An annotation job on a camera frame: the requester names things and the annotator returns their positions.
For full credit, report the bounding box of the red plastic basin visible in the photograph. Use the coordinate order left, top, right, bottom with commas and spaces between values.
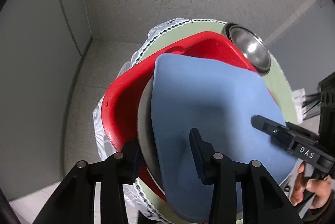
101, 31, 261, 204

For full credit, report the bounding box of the grey cabinet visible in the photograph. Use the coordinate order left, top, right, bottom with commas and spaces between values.
1, 0, 92, 200

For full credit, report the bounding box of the person's right hand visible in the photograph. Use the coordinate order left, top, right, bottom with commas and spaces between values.
290, 162, 334, 209

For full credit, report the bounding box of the large steel bowl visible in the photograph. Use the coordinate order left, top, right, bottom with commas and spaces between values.
137, 77, 165, 194

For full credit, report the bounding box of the small steel bowl back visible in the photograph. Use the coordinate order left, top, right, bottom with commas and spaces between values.
221, 23, 271, 76

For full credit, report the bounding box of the white tote bag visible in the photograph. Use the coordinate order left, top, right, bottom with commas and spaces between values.
292, 88, 321, 124

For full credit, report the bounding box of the blue square plastic plate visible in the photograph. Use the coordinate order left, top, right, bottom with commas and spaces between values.
151, 54, 296, 223

